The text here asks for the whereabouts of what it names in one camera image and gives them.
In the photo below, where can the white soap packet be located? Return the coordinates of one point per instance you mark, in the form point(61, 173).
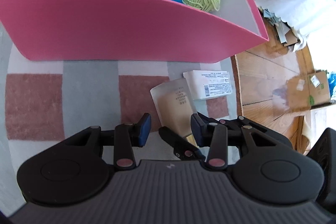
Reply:
point(205, 85)

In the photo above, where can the cardboard scraps under bed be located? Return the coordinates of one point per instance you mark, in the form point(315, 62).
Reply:
point(285, 34)

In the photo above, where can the brown cardboard box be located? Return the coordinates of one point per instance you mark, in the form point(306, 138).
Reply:
point(308, 91)

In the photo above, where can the white bed skirt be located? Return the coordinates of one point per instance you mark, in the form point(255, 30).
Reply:
point(312, 20)

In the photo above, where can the checkered floor rug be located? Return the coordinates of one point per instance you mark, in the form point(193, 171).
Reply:
point(45, 102)

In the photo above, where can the pink cardboard box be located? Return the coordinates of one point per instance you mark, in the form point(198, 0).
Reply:
point(161, 30)

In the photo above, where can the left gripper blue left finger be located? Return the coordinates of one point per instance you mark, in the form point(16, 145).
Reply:
point(127, 136)

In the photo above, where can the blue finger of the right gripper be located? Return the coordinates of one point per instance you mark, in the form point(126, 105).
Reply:
point(233, 125)
point(182, 149)

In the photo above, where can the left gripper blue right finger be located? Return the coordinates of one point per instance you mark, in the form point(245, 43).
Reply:
point(213, 135)

